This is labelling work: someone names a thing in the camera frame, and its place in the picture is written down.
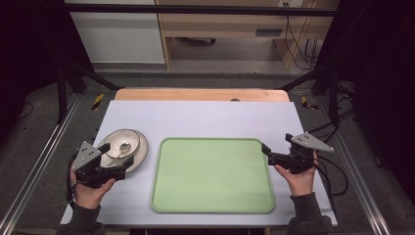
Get thin black floor cable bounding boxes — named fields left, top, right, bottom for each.
left=17, top=102, right=34, bottom=121

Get person's left hand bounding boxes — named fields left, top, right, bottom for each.
left=69, top=171, right=117, bottom=211

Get wooden table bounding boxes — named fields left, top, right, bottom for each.
left=114, top=87, right=291, bottom=103

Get white plate with dark rim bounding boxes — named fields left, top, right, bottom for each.
left=97, top=128, right=150, bottom=174

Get black hanging cables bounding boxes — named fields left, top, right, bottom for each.
left=284, top=2, right=320, bottom=71

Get green tray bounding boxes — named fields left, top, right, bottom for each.
left=150, top=137, right=276, bottom=214

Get white cabinet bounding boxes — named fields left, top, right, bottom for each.
left=69, top=12, right=166, bottom=65

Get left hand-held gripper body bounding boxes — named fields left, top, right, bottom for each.
left=70, top=140, right=127, bottom=190

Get yellow black tape marker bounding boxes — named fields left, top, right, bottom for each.
left=91, top=93, right=106, bottom=112
left=300, top=95, right=320, bottom=111

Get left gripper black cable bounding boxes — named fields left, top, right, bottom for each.
left=66, top=150, right=80, bottom=204

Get black frame stand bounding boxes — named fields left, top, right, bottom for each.
left=279, top=64, right=341, bottom=125
left=56, top=58, right=122, bottom=124

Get light wooden desk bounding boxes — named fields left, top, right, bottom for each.
left=154, top=0, right=341, bottom=71

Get white table sheet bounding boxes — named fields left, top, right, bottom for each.
left=60, top=100, right=339, bottom=227

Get black curtain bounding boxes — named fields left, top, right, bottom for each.
left=0, top=0, right=96, bottom=141
left=313, top=0, right=415, bottom=200

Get person's right hand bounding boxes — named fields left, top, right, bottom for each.
left=273, top=152, right=320, bottom=198

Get white bowl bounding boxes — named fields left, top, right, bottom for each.
left=103, top=128, right=141, bottom=160

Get metal spoon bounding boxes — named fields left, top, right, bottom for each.
left=106, top=142, right=132, bottom=166

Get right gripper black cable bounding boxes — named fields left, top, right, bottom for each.
left=313, top=154, right=349, bottom=198

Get black crossbar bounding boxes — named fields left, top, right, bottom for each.
left=64, top=3, right=339, bottom=18

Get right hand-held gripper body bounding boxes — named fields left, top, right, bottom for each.
left=266, top=131, right=336, bottom=175

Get aluminium rail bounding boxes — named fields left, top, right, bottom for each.
left=0, top=93, right=83, bottom=235
left=316, top=97, right=392, bottom=235

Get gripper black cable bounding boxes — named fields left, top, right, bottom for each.
left=313, top=154, right=349, bottom=198
left=66, top=150, right=80, bottom=204

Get black floor cables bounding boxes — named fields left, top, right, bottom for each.
left=307, top=81, right=357, bottom=145

